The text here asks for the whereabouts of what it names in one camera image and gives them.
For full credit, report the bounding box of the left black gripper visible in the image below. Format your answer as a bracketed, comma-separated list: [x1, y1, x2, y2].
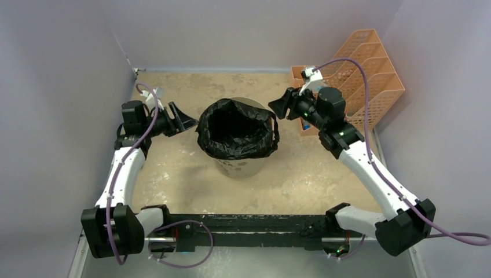
[142, 102, 197, 138]

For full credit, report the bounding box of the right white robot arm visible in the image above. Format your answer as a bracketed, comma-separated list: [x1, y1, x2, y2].
[268, 87, 436, 257]

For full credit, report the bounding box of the black plastic trash bag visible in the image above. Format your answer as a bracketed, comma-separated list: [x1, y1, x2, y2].
[196, 98, 280, 160]

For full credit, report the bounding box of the orange plastic file organizer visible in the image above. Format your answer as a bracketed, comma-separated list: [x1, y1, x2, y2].
[290, 29, 406, 137]

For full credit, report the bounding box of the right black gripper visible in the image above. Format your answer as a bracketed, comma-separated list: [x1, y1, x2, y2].
[268, 83, 327, 130]

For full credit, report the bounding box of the blue small bottle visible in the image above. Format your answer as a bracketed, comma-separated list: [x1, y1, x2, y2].
[301, 119, 310, 130]

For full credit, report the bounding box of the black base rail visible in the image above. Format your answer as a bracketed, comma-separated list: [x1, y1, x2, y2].
[145, 214, 363, 252]

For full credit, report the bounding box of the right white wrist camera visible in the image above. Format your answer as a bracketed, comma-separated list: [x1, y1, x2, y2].
[299, 66, 324, 95]

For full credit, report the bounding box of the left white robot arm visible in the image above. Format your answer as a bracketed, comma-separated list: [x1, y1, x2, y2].
[81, 101, 198, 262]

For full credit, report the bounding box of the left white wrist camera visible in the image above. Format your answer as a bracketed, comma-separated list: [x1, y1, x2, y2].
[141, 87, 164, 110]

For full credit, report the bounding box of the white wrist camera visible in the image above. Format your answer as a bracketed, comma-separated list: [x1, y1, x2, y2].
[141, 87, 164, 110]
[299, 66, 324, 95]

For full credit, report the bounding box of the beige round trash bin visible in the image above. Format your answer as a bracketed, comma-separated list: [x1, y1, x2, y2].
[210, 97, 274, 178]

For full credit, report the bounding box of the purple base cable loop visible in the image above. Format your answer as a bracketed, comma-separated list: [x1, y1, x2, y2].
[148, 220, 215, 270]

